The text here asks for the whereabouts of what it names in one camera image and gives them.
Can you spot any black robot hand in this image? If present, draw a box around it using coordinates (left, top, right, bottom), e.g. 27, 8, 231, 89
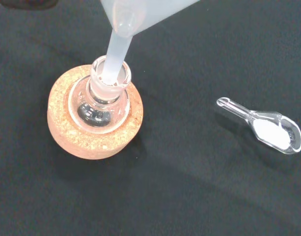
0, 0, 59, 9

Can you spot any clear glass round-bottom flask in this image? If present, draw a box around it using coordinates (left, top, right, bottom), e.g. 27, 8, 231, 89
68, 55, 132, 135

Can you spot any clear glass weighing funnel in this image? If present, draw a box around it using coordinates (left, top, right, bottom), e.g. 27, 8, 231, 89
216, 97, 301, 155

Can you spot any black cloth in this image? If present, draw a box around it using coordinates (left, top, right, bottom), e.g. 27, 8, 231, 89
0, 0, 301, 236

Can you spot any white powder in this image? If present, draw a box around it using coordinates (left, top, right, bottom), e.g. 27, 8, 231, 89
252, 119, 292, 151

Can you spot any round cork ring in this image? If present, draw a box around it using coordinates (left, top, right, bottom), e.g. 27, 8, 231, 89
46, 64, 144, 158

